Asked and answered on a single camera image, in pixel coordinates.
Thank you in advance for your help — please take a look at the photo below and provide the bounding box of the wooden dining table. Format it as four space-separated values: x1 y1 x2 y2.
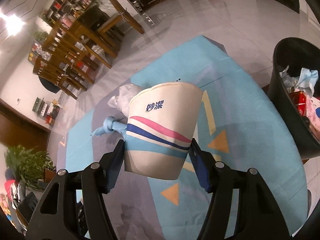
62 5 119 68

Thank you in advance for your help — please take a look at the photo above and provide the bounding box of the striped white paper cup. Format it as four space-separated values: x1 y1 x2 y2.
124 82 203 180

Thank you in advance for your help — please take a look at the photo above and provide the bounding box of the blue patterned floor mat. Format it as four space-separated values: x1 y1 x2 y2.
56 35 309 240

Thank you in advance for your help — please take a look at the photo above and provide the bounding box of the red cigarette box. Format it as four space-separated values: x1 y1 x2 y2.
289 91 306 116

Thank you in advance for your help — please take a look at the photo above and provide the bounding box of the wooden chair front left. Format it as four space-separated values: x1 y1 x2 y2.
33 56 87 100

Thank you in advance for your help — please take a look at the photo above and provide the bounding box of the wooden chair front middle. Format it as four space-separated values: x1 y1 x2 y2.
42 22 99 83

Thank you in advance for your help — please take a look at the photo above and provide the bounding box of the light blue twisted cloth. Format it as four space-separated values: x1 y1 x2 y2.
91 116 127 140

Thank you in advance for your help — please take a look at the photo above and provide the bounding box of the pink plastic bag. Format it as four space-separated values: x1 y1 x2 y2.
305 95 320 140

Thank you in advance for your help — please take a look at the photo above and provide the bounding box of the potted green plant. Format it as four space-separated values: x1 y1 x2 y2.
4 145 56 191

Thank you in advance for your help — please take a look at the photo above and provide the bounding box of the white plastic bag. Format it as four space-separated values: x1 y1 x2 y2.
107 83 144 117

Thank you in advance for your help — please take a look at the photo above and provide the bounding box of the wooden chair by door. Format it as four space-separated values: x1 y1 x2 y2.
109 0 145 34

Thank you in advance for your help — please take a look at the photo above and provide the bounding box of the brown interior door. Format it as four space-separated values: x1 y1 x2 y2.
1 99 50 151

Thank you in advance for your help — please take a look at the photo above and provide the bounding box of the wall display shelf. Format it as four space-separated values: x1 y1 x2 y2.
40 0 98 27

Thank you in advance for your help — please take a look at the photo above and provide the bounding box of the light blue face mask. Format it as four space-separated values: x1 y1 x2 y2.
279 66 318 98

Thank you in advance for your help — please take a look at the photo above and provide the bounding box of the metal step rack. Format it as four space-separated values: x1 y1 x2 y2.
128 0 155 27

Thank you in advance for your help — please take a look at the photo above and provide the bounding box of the black plastic trash bucket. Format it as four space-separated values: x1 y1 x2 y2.
267 36 320 160

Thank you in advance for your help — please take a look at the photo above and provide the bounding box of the stack of boxes by wall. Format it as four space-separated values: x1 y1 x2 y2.
32 98 61 127

